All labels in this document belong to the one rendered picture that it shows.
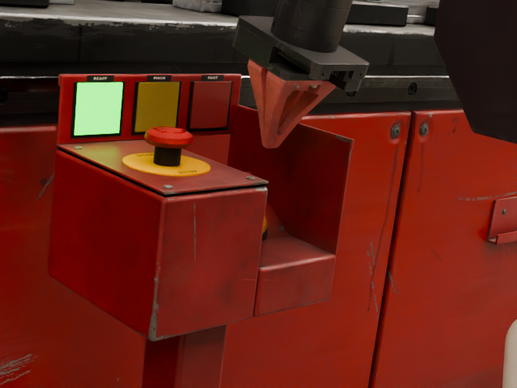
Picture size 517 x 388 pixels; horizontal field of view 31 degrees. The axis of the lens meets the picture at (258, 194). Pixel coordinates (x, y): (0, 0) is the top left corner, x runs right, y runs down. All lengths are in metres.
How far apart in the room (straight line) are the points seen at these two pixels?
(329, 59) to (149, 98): 0.18
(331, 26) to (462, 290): 0.84
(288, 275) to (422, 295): 0.67
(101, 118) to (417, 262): 0.71
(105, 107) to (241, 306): 0.21
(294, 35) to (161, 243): 0.20
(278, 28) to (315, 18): 0.03
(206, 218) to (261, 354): 0.54
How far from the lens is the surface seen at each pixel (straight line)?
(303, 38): 0.75
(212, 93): 0.89
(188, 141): 0.75
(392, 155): 1.30
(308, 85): 0.77
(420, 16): 1.47
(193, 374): 0.84
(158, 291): 0.71
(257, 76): 0.77
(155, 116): 0.85
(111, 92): 0.82
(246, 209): 0.74
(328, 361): 1.33
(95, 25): 0.95
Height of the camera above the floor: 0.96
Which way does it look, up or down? 15 degrees down
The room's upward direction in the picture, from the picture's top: 7 degrees clockwise
